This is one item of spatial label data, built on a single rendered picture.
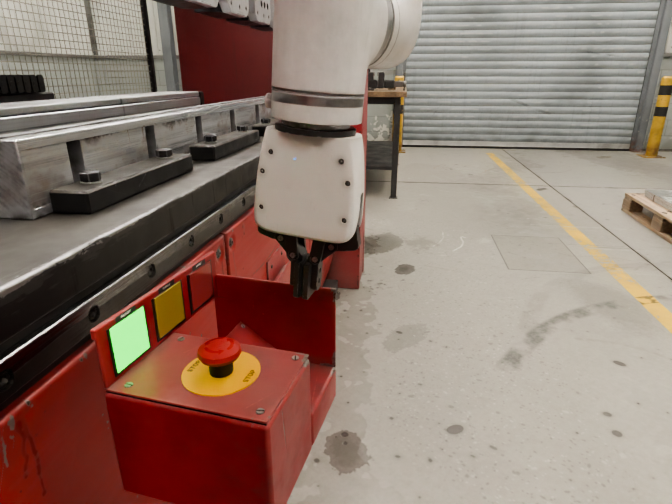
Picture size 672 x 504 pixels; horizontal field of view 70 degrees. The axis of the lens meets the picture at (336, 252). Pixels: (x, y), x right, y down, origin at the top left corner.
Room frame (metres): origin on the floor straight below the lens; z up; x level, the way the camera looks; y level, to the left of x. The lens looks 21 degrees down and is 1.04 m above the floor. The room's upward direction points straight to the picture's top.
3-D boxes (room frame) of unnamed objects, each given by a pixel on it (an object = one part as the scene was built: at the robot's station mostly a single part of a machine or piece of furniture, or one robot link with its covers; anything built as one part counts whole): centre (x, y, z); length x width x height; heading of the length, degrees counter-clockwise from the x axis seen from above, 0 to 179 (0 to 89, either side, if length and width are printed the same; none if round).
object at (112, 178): (0.73, 0.31, 0.89); 0.30 x 0.05 x 0.03; 171
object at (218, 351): (0.38, 0.11, 0.79); 0.04 x 0.04 x 0.04
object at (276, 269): (1.13, 0.15, 0.58); 0.15 x 0.02 x 0.07; 171
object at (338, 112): (0.45, 0.02, 1.01); 0.09 x 0.08 x 0.03; 74
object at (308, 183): (0.46, 0.02, 0.95); 0.10 x 0.07 x 0.11; 74
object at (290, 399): (0.43, 0.10, 0.75); 0.20 x 0.16 x 0.18; 164
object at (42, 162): (1.39, 0.27, 0.92); 1.67 x 0.06 x 0.10; 171
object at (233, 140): (1.12, 0.25, 0.89); 0.30 x 0.05 x 0.03; 171
